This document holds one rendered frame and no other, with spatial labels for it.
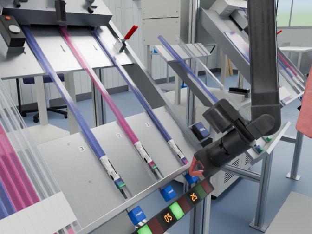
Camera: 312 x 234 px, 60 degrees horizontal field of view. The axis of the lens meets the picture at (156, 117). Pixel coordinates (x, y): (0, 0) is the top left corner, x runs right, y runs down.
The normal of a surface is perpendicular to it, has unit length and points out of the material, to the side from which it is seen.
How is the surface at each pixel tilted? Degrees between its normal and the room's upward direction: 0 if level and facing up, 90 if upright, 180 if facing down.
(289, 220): 0
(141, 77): 90
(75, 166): 44
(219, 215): 0
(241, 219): 0
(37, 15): 134
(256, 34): 81
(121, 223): 90
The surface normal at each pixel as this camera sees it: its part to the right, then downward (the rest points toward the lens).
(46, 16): 0.55, 0.80
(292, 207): 0.00, -0.96
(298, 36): -0.64, 0.22
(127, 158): 0.53, -0.56
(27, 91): 0.77, 0.18
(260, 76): -0.43, 0.01
